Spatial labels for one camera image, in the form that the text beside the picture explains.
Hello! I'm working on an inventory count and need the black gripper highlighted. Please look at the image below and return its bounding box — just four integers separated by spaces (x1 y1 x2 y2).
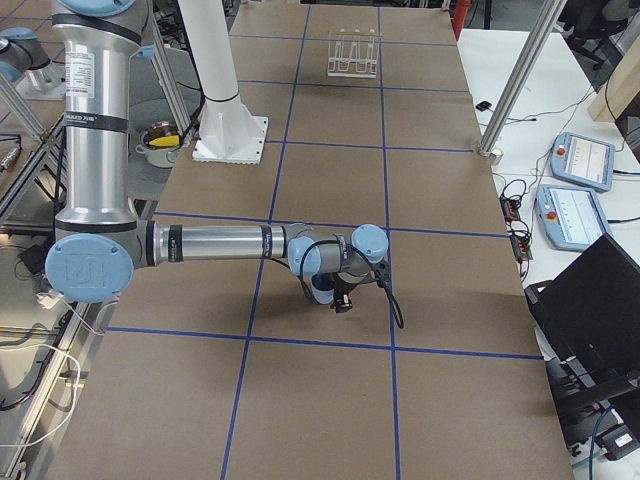
330 272 368 313

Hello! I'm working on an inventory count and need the blue plastic cup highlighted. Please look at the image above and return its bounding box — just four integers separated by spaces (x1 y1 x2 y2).
311 273 334 305

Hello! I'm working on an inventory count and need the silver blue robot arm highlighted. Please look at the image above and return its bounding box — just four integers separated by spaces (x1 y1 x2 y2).
1 27 51 83
45 1 389 313

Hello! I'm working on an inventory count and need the brown paper table cover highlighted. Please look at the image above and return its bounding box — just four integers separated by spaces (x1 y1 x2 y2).
48 3 571 479

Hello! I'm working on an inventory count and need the lower orange black hub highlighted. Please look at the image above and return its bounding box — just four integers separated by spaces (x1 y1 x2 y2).
509 234 532 263

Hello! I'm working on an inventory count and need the orange black hub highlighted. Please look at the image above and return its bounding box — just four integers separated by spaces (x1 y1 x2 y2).
499 196 521 222
509 234 532 263

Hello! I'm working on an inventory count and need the upper orange black hub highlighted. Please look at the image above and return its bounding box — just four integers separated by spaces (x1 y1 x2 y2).
499 196 521 222

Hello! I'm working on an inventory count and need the white enamel pot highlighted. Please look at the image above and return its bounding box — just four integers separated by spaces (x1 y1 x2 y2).
135 121 181 169

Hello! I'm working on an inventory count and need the small black device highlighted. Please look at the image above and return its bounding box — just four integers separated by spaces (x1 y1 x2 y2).
475 101 492 111

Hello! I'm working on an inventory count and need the lower teach pendant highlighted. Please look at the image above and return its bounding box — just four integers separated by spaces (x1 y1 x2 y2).
536 184 612 252

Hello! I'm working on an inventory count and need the teach pendant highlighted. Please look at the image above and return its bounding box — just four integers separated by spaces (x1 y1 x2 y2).
536 184 612 252
550 132 615 192

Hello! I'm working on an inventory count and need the black laptop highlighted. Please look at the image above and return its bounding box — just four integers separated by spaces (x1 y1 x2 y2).
523 231 640 416

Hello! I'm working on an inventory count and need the upper teach pendant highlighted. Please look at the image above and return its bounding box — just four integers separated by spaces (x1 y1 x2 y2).
550 132 615 192

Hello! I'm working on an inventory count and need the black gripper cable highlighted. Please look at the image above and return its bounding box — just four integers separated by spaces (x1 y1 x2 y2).
298 241 406 330

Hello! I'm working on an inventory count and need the white metal base plate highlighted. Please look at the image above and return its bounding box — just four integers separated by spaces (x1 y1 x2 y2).
193 102 269 165

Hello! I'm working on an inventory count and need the white wire cup holder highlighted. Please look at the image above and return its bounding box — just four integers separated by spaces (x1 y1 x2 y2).
327 29 383 79

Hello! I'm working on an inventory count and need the white cable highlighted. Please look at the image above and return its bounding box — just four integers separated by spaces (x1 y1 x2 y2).
0 294 109 449

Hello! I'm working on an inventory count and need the aluminium frame post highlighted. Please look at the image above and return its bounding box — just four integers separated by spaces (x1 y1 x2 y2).
476 0 567 166

